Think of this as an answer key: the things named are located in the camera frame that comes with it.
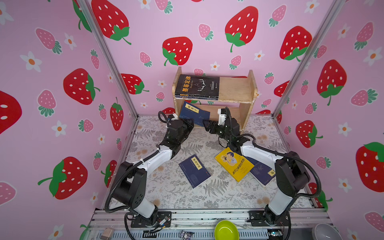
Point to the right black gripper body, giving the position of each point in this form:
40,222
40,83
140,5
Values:
221,131

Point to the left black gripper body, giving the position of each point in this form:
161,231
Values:
185,129

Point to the blue book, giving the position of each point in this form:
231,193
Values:
261,172
195,172
189,111

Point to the dark portrait cover book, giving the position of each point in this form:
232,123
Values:
197,98

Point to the black book yellow title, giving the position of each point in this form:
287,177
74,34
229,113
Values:
190,85

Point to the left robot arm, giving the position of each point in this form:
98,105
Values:
129,187

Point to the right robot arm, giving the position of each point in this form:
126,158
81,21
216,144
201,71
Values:
295,177

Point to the yellow cartoon cover book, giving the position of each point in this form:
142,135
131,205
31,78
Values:
236,165

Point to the green bowl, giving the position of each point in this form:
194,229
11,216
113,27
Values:
226,230

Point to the grey bowl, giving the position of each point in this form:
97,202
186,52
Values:
325,232

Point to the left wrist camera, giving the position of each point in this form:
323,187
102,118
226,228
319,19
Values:
173,117

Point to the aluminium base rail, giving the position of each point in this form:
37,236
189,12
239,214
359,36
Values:
201,223

